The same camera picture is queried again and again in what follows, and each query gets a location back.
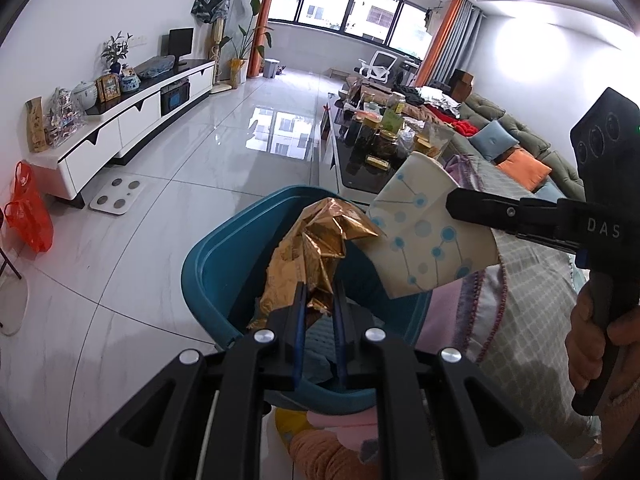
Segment silver crinkled sheet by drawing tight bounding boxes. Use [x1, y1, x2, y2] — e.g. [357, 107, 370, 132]
[415, 85, 461, 111]

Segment green sofa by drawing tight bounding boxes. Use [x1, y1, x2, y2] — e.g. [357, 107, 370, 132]
[452, 92, 588, 201]

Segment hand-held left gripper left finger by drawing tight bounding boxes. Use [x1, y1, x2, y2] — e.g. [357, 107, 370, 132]
[57, 282, 308, 480]

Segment small potted plant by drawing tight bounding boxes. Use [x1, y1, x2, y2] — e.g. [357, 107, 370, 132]
[101, 31, 133, 75]

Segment blue dish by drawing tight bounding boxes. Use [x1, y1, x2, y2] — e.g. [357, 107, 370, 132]
[135, 55, 176, 79]

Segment orange curtain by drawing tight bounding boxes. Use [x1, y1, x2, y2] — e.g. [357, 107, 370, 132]
[247, 0, 283, 78]
[417, 0, 463, 88]

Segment white ceramic jar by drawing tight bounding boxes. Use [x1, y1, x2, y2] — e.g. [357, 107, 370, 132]
[72, 81, 98, 111]

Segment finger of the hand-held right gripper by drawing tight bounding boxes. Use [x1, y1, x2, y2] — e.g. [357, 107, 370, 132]
[500, 230, 581, 253]
[446, 188, 560, 241]

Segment blue cushion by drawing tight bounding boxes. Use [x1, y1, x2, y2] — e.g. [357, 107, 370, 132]
[534, 179, 562, 202]

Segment black monitor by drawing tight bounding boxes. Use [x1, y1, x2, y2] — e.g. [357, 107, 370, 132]
[167, 27, 195, 67]

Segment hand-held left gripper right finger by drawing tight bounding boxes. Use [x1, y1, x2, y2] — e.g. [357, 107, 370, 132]
[332, 282, 581, 480]

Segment grey-blue cushion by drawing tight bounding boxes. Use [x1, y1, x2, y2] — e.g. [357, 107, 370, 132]
[469, 120, 518, 163]

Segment large window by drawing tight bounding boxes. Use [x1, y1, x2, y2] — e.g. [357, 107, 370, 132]
[267, 0, 436, 61]

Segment grey curtain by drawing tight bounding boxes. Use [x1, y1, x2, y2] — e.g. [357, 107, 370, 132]
[440, 0, 484, 92]

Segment person's fuzzy pajama leg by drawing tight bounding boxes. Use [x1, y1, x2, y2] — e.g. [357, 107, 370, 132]
[274, 406, 386, 480]

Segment gold foil wrapper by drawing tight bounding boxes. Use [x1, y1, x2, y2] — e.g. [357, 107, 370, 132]
[245, 197, 383, 331]

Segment tall potted plant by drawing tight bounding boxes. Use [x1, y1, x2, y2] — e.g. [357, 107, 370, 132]
[220, 0, 273, 86]

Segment orange cushion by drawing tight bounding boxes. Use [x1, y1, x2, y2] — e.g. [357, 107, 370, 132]
[495, 147, 553, 192]

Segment person's right forearm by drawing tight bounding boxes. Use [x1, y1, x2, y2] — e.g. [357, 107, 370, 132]
[597, 347, 640, 480]

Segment white office chair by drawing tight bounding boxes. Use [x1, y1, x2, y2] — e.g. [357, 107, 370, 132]
[357, 51, 398, 81]

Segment patterned checked table cloth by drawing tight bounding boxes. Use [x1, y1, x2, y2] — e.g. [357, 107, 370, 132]
[415, 152, 606, 461]

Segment clear plastic bag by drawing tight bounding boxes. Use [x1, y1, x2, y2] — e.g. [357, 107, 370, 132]
[44, 87, 86, 148]

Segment covered standing fan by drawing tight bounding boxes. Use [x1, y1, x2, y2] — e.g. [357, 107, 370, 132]
[191, 0, 231, 46]

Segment brown paper package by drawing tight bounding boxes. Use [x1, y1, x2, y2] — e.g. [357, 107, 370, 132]
[26, 96, 49, 153]

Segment person's right hand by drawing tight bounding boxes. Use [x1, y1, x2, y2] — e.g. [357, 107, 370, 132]
[565, 287, 640, 393]

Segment red plastic bag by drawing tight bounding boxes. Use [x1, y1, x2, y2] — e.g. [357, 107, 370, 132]
[4, 161, 54, 253]

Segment gold photo frame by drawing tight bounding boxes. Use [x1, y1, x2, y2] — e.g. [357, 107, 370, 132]
[96, 74, 122, 102]

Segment brown wooden box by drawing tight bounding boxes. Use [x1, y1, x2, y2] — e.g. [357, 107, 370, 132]
[447, 69, 473, 98]

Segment white bathroom scale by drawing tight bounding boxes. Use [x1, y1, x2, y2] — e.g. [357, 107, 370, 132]
[89, 177, 146, 217]

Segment blue-dotted paper cup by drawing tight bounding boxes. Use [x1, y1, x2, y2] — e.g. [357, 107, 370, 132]
[367, 152, 501, 300]

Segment blue trash bin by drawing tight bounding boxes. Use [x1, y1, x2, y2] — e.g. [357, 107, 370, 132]
[181, 185, 433, 413]

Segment white TV cabinet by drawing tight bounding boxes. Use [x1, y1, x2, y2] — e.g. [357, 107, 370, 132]
[27, 59, 217, 208]

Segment black glass coffee table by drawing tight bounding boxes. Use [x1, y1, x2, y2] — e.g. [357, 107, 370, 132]
[310, 92, 451, 196]

